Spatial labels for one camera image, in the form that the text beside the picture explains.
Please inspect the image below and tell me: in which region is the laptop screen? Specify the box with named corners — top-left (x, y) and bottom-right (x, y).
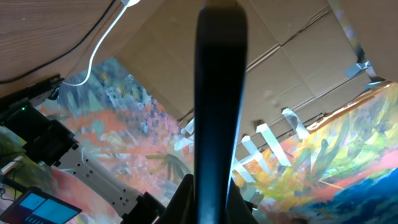
top-left (1, 187), bottom-right (82, 224)

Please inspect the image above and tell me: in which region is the blue Galaxy smartphone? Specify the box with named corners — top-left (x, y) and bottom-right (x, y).
top-left (193, 1), bottom-right (248, 223)

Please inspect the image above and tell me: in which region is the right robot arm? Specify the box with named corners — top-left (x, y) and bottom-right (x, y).
top-left (1, 75), bottom-right (165, 223)

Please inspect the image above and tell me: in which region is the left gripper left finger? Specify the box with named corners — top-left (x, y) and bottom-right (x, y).
top-left (157, 174), bottom-right (193, 224)

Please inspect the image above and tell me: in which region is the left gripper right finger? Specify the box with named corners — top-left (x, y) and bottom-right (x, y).
top-left (225, 179), bottom-right (258, 224)

